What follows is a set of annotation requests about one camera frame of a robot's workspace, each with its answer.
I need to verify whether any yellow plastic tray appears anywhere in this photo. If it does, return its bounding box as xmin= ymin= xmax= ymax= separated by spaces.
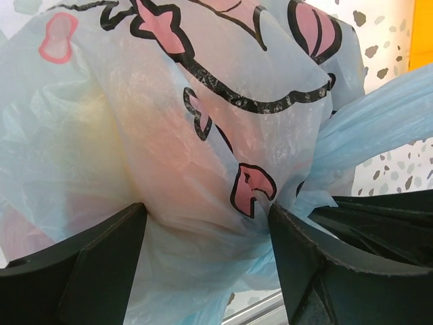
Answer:
xmin=409 ymin=0 xmax=433 ymax=71

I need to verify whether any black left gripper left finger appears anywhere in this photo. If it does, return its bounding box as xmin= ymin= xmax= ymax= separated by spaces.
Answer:
xmin=1 ymin=203 xmax=147 ymax=325

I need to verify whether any light blue printed plastic bag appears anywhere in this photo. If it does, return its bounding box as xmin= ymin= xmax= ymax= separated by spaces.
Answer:
xmin=1 ymin=1 xmax=432 ymax=324

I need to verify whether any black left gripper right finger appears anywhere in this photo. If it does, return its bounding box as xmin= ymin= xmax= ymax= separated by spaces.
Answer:
xmin=269 ymin=191 xmax=432 ymax=324

